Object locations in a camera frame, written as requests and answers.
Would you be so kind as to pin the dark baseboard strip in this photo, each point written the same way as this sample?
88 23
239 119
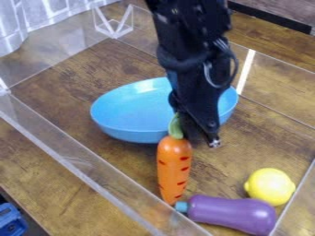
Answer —
293 14

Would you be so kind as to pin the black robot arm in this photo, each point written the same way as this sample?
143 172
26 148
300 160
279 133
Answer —
189 24

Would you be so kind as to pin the purple toy eggplant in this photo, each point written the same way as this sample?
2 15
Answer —
248 215

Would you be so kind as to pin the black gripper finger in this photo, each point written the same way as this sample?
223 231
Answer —
205 97
187 113

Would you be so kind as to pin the blue round tray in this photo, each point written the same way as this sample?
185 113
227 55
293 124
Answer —
133 113

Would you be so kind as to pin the orange toy carrot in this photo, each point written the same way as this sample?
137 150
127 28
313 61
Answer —
173 159

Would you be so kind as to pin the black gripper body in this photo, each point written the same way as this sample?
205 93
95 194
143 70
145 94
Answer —
199 79

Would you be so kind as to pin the yellow toy lemon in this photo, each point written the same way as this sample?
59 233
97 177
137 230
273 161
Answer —
269 185

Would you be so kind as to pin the clear acrylic enclosure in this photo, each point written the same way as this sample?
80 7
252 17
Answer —
88 185

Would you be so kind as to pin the white grid curtain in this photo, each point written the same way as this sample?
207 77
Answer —
22 16

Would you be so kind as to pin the blue plastic object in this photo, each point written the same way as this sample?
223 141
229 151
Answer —
12 223

